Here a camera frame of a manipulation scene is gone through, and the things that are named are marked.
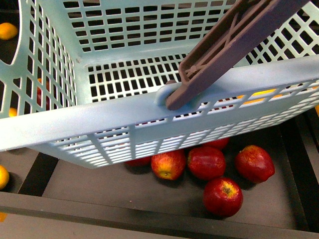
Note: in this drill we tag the red apple middle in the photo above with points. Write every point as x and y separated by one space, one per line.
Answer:
206 163

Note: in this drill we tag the light blue plastic basket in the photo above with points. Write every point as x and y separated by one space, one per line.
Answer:
85 80

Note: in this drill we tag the red apple right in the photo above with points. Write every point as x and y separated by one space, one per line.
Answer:
254 164

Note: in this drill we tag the red apple front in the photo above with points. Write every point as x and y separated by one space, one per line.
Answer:
222 197

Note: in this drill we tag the yellow lemon lower left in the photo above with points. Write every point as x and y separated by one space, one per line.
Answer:
4 177

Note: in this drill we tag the yellow lemon top left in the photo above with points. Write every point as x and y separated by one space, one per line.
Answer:
8 31

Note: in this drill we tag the yellow lemon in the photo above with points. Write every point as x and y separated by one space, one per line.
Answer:
8 31
4 177

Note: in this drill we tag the red yellow apple left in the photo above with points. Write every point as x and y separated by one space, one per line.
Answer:
169 165

